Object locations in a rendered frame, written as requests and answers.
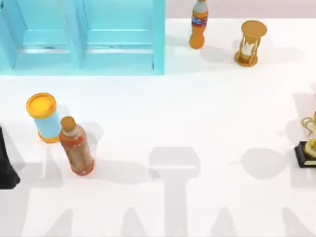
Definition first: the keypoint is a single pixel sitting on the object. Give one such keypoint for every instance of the light blue rack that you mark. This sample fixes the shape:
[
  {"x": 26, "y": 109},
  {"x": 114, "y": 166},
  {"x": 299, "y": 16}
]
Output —
[{"x": 118, "y": 37}]

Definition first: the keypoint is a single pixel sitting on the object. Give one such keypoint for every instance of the brown tea bottle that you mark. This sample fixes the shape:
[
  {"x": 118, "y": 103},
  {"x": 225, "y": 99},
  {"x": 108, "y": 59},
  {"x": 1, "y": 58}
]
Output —
[{"x": 79, "y": 153}]

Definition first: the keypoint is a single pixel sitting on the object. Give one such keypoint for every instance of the wooden hourglass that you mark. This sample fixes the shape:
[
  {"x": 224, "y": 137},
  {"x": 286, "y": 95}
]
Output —
[{"x": 248, "y": 56}]

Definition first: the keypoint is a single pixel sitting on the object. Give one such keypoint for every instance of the orange soda bottle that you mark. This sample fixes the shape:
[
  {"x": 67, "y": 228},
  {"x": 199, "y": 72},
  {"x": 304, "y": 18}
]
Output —
[{"x": 196, "y": 37}]

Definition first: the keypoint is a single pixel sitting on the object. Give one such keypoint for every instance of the gold trophy on black base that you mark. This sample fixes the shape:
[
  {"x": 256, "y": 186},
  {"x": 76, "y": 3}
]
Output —
[{"x": 306, "y": 154}]

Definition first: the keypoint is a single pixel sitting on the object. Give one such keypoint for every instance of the blue can with orange lid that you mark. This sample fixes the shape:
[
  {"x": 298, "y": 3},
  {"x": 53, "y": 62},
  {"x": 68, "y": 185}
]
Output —
[{"x": 47, "y": 123}]

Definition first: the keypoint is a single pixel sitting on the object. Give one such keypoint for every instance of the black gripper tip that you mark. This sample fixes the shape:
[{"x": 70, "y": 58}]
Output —
[{"x": 7, "y": 170}]

